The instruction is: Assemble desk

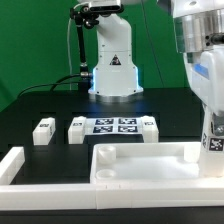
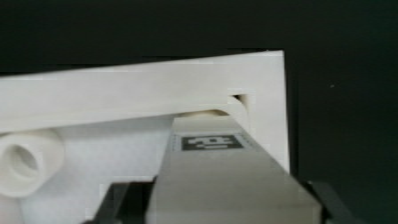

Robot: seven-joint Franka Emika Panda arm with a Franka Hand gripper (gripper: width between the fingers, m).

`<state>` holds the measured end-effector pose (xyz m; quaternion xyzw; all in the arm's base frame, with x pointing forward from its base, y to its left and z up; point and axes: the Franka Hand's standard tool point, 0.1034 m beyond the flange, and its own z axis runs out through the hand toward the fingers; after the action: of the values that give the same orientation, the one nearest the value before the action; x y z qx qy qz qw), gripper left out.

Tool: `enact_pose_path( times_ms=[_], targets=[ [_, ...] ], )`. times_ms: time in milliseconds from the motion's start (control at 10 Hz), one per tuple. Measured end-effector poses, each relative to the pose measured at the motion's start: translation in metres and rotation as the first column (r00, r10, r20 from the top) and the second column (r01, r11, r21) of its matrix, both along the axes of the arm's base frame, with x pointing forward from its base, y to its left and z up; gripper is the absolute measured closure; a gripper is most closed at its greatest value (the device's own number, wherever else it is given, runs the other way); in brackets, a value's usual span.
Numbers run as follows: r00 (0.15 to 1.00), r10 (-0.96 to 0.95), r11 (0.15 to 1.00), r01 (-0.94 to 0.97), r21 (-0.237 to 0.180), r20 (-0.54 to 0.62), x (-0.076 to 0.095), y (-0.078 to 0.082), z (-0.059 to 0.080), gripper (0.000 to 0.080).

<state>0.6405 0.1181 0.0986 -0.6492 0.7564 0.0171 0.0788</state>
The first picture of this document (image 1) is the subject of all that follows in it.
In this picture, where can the white desk tabletop tray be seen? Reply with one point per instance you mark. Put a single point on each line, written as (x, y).
(173, 162)

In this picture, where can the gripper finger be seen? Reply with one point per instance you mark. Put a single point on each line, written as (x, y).
(218, 125)

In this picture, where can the black camera on mount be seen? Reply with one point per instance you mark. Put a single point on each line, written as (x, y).
(105, 6)

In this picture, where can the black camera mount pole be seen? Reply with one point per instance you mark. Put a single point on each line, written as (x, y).
(82, 46)

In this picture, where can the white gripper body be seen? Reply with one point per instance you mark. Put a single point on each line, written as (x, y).
(205, 74)

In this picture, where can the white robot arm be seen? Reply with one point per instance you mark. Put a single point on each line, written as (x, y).
(199, 35)

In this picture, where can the fiducial marker base sheet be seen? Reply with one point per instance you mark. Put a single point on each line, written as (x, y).
(114, 125)

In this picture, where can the white U-shaped obstacle fence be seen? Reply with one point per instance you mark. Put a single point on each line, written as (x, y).
(77, 192)

